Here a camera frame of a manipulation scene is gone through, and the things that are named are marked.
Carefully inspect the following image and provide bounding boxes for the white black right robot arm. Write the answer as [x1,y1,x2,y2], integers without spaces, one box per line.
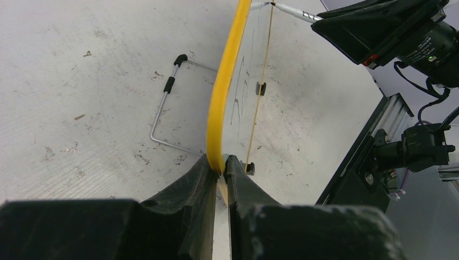
[312,1,458,172]

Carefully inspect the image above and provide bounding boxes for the black white marker pen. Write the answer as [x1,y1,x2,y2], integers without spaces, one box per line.
[271,2,322,24]

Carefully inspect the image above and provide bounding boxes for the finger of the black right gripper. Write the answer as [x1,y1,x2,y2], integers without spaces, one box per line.
[318,0,449,20]
[311,12,439,66]

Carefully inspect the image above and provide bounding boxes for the yellow framed whiteboard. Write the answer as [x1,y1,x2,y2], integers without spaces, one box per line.
[206,1,273,202]

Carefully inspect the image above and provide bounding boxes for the metal wire whiteboard stand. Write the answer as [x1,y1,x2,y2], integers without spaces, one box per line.
[149,54,218,157]

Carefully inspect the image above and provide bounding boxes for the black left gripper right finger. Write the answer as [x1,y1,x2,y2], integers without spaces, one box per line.
[225,155,406,259]

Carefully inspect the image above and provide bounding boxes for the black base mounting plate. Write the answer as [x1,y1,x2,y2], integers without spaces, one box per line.
[315,92,415,213]

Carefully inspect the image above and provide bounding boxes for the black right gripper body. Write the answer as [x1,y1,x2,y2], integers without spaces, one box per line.
[397,21,458,88]

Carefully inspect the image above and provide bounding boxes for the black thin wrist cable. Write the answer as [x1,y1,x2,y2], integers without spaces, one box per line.
[394,61,459,126]

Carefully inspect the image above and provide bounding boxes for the black whiteboard clip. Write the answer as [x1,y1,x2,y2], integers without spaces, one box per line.
[255,82,267,96]
[243,162,255,176]

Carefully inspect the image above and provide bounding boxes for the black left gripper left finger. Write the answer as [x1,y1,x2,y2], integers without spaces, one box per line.
[1,156,216,259]

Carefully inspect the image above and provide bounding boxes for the aluminium front frame rail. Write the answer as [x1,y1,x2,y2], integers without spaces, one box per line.
[438,163,458,182]

